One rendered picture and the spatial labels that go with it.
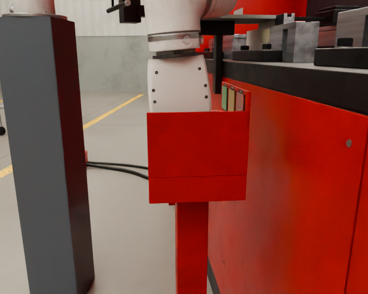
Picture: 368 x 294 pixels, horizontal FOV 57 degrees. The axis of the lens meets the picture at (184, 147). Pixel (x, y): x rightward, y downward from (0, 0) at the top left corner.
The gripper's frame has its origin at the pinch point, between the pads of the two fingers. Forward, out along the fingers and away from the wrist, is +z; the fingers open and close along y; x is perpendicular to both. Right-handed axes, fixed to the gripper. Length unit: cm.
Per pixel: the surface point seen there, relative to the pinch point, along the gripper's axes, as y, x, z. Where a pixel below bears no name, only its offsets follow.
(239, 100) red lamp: -9.7, 1.2, -7.3
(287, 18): -33, -38, -22
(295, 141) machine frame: -18.2, 3.6, 0.1
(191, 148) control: -0.8, 4.9, -1.0
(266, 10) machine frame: -60, -138, -33
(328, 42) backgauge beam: -55, -57, -14
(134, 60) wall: 45, -789, -1
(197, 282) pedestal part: -0.5, -2.1, 29.0
